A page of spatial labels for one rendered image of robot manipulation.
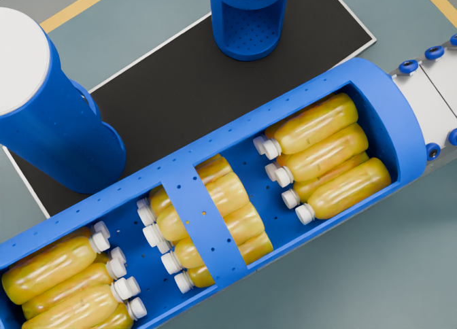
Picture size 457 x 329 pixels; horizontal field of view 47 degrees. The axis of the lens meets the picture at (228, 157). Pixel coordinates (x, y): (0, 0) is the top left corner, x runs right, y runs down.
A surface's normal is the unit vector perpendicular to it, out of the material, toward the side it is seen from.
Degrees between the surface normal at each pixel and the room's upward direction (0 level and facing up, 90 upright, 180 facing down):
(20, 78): 0
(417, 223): 0
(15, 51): 0
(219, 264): 48
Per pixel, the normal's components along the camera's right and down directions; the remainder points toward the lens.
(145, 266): -0.05, -0.33
